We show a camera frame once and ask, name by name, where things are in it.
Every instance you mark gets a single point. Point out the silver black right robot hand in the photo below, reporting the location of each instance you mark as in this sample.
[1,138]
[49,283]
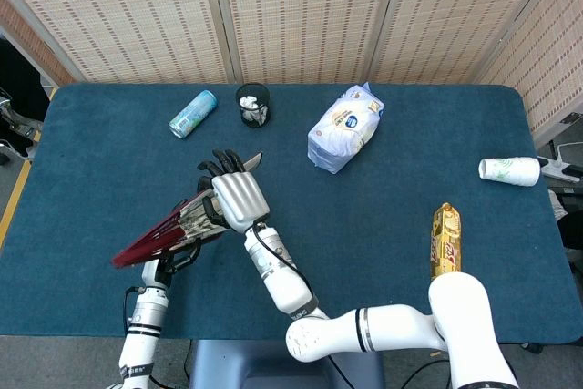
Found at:
[239,197]

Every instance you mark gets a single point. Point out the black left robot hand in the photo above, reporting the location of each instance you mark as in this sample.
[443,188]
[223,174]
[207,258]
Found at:
[175,263]

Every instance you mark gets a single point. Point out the paper folding fan red ribs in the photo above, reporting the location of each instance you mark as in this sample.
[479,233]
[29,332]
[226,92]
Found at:
[155,238]

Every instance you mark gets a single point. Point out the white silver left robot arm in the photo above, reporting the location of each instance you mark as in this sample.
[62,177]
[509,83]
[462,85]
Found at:
[141,320]

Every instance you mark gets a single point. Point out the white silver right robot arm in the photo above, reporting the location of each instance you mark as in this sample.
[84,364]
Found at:
[291,286]

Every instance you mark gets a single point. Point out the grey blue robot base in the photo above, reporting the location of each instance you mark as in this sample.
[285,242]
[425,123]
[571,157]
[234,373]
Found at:
[237,366]

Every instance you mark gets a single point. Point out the crumpled white paper ball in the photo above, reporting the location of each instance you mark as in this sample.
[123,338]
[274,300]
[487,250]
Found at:
[255,113]

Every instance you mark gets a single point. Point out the black mesh pen holder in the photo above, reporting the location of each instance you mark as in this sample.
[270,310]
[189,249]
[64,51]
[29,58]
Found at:
[239,106]

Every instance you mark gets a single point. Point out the light blue drink can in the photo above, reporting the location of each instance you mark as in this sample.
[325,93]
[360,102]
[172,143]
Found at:
[193,113]

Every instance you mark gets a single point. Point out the white plastic snack bag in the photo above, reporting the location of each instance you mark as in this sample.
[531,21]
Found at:
[341,134]

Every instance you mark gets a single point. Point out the blue felt table cover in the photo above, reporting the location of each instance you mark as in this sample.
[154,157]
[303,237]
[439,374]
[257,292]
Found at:
[364,225]

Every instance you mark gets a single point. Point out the woven bamboo screen panel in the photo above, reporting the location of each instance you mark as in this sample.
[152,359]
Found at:
[546,65]
[446,11]
[136,11]
[309,11]
[32,38]

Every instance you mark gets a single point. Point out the gold snack package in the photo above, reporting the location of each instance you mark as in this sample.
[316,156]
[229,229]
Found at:
[446,238]

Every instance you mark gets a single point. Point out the black equipment beside table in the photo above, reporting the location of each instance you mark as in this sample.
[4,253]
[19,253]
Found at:
[18,74]

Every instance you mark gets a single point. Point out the white paper cup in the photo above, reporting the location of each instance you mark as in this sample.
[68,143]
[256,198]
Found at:
[510,170]

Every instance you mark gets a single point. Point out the white power strip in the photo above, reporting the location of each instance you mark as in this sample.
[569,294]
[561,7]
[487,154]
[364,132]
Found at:
[552,168]

